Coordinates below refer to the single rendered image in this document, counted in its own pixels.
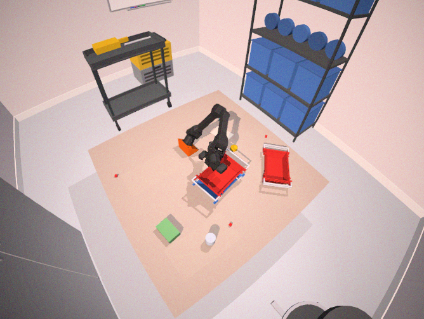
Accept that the blue plastic tray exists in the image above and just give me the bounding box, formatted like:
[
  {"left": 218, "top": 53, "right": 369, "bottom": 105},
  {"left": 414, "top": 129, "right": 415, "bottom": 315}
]
[{"left": 195, "top": 174, "right": 246, "bottom": 204}]

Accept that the white cylinder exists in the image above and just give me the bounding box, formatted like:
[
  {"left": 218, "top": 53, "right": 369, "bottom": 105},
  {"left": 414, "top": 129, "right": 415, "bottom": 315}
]
[{"left": 205, "top": 233, "right": 216, "bottom": 245}]

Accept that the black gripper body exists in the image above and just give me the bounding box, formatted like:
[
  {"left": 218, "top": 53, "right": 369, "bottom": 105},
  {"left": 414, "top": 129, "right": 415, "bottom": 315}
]
[{"left": 198, "top": 151, "right": 228, "bottom": 174}]

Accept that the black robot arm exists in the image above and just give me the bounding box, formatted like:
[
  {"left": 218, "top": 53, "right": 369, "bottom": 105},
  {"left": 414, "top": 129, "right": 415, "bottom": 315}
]
[{"left": 182, "top": 104, "right": 230, "bottom": 168}]

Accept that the light green block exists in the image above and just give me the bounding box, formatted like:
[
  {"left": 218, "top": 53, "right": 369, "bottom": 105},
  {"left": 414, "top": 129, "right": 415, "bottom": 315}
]
[{"left": 156, "top": 218, "right": 180, "bottom": 243}]

